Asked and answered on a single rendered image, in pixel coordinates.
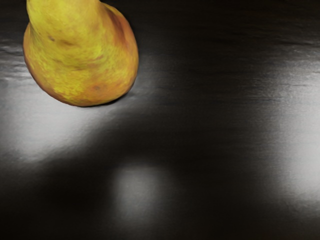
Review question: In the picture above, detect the yellow pear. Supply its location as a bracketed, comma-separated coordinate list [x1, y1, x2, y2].
[22, 0, 140, 108]

